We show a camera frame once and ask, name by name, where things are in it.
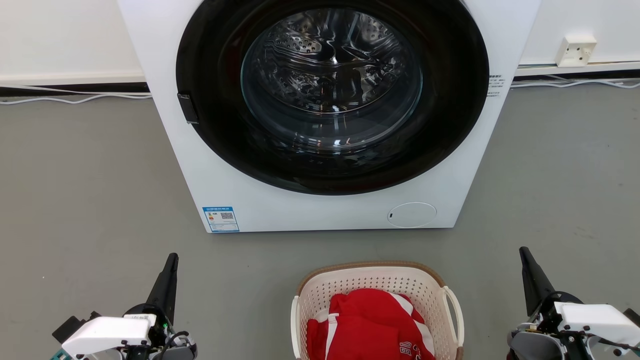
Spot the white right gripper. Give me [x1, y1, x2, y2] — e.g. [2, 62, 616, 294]
[519, 246, 640, 360]

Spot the red white sports garment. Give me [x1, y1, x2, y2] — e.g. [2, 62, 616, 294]
[306, 288, 436, 360]

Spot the thin black right gripper cable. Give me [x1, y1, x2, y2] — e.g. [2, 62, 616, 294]
[585, 332, 640, 352]

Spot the blue energy label sticker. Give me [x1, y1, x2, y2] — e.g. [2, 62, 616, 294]
[202, 206, 240, 233]

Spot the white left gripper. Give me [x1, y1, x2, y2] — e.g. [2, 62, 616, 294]
[61, 253, 180, 360]

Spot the white wall socket box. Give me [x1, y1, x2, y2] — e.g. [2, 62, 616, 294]
[555, 35, 597, 68]

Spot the black door latch handle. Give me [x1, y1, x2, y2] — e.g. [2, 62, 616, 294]
[177, 93, 200, 125]

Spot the thin black left gripper cable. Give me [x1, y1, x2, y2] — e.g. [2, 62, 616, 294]
[157, 330, 191, 358]

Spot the steel washer drum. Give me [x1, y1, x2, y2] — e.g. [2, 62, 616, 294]
[242, 7, 423, 151]

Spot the round black glass washer door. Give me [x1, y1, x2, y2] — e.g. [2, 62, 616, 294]
[176, 0, 490, 196]

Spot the round white filter cover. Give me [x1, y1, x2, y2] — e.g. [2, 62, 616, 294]
[387, 202, 437, 229]

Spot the white floor cable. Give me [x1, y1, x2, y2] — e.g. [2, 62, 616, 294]
[511, 75, 640, 90]
[0, 85, 153, 105]

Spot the white front-load washing machine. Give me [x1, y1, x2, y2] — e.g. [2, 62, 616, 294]
[117, 0, 542, 234]

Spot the cream perforated laundry basket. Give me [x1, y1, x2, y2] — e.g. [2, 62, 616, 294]
[291, 260, 465, 360]

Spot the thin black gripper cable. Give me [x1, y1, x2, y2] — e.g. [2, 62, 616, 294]
[157, 330, 191, 358]
[585, 332, 640, 352]

